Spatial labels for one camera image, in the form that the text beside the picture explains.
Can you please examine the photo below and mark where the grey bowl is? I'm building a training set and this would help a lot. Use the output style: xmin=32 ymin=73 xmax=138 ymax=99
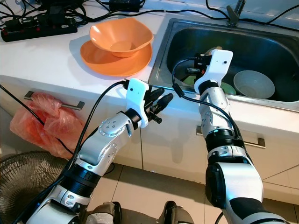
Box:
xmin=234 ymin=70 xmax=276 ymax=99

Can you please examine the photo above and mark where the metal cabinet handle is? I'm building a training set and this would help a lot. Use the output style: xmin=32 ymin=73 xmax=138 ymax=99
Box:
xmin=24 ymin=91 xmax=81 ymax=110
xmin=196 ymin=126 xmax=265 ymax=149

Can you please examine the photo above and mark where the black power strip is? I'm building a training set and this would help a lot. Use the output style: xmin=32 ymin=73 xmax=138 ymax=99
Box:
xmin=1 ymin=18 xmax=78 ymax=42

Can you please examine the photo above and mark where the white kitchen cabinet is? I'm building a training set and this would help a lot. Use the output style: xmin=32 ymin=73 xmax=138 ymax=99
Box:
xmin=0 ymin=79 xmax=299 ymax=203

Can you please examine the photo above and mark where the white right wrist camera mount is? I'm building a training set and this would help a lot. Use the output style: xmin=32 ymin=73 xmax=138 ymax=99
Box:
xmin=197 ymin=49 xmax=234 ymax=94

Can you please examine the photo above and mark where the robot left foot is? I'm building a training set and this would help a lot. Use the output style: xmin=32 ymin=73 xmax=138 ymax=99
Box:
xmin=86 ymin=202 xmax=120 ymax=224

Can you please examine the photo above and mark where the orange plastic plate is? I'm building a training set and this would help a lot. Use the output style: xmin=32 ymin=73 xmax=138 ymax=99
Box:
xmin=79 ymin=40 xmax=152 ymax=77

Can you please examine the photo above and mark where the grey wire fan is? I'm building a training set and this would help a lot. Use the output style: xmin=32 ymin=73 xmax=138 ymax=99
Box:
xmin=0 ymin=152 xmax=75 ymax=224

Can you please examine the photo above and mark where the green plate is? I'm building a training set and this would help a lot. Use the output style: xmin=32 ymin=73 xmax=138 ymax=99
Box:
xmin=221 ymin=82 xmax=237 ymax=96

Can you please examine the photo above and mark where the red plastic bag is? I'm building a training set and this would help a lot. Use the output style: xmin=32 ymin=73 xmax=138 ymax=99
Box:
xmin=9 ymin=92 xmax=82 ymax=157

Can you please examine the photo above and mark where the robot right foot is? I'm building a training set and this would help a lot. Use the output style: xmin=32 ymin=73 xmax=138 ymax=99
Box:
xmin=159 ymin=201 xmax=197 ymax=224

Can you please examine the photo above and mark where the stainless steel sink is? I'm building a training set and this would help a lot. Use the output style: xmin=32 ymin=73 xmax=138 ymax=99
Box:
xmin=149 ymin=18 xmax=299 ymax=112

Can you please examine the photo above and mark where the dark metal faucet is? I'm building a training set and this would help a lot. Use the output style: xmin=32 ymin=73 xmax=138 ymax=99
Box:
xmin=226 ymin=0 xmax=248 ymax=27

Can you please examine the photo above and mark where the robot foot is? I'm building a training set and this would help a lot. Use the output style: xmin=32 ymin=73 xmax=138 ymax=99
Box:
xmin=159 ymin=201 xmax=197 ymax=224
xmin=86 ymin=202 xmax=120 ymax=224

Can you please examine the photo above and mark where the long thin black cable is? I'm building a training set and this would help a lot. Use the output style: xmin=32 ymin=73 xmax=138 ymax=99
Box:
xmin=0 ymin=83 xmax=73 ymax=157

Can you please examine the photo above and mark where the black power adapter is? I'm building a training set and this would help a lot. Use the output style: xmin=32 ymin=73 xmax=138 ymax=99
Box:
xmin=109 ymin=0 xmax=143 ymax=12

